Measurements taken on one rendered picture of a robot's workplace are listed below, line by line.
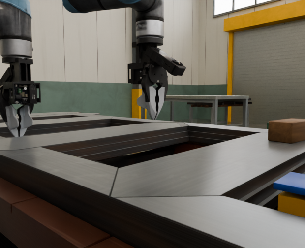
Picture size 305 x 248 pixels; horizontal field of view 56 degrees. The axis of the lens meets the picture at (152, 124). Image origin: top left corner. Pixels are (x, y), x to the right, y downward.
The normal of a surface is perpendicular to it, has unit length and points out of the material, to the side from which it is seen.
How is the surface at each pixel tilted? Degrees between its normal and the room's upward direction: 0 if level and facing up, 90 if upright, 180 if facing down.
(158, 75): 90
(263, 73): 90
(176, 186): 0
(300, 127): 90
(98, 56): 90
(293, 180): 0
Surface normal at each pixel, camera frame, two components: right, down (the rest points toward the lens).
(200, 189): 0.00, -0.99
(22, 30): 0.76, 0.07
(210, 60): -0.77, 0.07
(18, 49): 0.57, 0.10
